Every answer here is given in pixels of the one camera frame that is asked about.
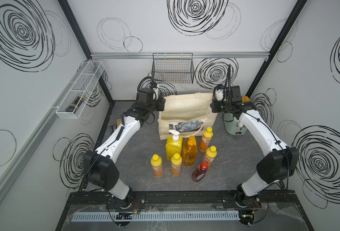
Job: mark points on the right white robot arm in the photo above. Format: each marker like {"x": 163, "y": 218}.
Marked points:
{"x": 279, "y": 161}

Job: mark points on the black wire wall basket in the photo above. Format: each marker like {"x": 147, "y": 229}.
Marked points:
{"x": 174, "y": 68}

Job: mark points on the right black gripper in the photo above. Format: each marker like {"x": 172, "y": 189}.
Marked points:
{"x": 213, "y": 107}

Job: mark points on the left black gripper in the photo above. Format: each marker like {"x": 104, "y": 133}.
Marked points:
{"x": 160, "y": 104}

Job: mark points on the yellow pump soap bottle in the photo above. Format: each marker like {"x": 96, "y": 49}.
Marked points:
{"x": 174, "y": 144}

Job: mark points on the red liquid bottle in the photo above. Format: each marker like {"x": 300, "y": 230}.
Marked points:
{"x": 200, "y": 172}

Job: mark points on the amber dish soap bottle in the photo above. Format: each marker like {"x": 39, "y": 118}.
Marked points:
{"x": 189, "y": 151}

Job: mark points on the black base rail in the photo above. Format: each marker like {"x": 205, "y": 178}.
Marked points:
{"x": 144, "y": 199}

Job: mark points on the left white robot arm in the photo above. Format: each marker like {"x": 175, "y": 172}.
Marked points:
{"x": 100, "y": 165}

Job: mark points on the orange toast slice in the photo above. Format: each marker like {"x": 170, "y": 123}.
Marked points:
{"x": 245, "y": 99}

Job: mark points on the yellow black small device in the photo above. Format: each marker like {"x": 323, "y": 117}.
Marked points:
{"x": 115, "y": 126}

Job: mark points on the orange bottle yellow cap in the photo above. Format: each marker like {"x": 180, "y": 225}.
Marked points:
{"x": 206, "y": 138}
{"x": 210, "y": 155}
{"x": 176, "y": 162}
{"x": 156, "y": 162}

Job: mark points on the white wire wall shelf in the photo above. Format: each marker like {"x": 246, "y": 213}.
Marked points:
{"x": 87, "y": 85}

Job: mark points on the grey slotted cable duct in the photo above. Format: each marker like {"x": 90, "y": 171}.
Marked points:
{"x": 156, "y": 216}

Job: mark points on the dark bottle in shelf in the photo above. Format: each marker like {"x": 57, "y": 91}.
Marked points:
{"x": 76, "y": 103}

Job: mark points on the cream canvas shopping bag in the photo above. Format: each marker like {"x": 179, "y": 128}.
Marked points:
{"x": 190, "y": 114}

